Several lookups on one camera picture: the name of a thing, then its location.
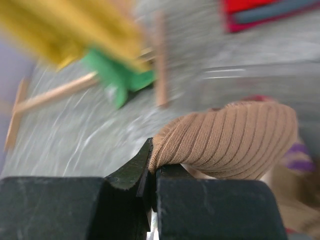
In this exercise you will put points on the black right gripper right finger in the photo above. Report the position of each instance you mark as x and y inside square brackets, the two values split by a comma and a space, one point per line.
[210, 209]

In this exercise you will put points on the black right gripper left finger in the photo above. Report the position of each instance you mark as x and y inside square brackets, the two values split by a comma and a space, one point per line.
[115, 207]

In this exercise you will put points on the brown patterned sock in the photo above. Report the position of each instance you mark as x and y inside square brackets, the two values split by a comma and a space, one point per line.
[240, 141]

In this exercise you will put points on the beige purple striped sock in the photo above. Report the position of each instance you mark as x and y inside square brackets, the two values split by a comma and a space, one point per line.
[295, 182]

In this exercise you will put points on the green fleece sock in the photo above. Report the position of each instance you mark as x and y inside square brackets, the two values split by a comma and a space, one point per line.
[113, 73]

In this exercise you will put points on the red fleece sock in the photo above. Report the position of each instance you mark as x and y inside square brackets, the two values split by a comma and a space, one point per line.
[257, 98]

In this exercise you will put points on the yellow cloth on hanger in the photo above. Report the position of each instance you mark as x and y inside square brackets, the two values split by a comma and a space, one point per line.
[61, 31]

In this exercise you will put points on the clear plastic storage bin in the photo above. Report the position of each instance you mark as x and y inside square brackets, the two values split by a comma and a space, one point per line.
[296, 84]

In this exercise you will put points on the folded red cloth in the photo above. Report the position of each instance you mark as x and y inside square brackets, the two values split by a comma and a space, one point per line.
[229, 7]

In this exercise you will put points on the folded grey-blue cloth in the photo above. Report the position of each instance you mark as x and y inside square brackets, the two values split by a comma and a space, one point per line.
[276, 9]

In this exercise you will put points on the wooden clothes rack frame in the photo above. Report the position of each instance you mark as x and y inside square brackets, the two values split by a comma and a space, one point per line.
[21, 104]

